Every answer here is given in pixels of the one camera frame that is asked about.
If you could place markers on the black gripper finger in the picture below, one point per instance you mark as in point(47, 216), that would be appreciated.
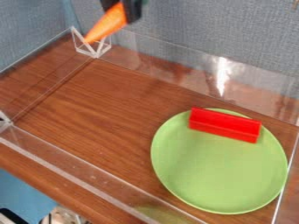
point(107, 4)
point(133, 8)

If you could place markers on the orange toy carrot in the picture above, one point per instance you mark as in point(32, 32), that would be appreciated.
point(110, 23)

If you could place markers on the clear acrylic barrier wall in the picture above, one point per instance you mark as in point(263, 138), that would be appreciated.
point(80, 107)

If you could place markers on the green round plate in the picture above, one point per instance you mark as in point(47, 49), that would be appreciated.
point(222, 175)

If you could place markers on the red rectangular block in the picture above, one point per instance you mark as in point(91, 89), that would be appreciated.
point(225, 125)

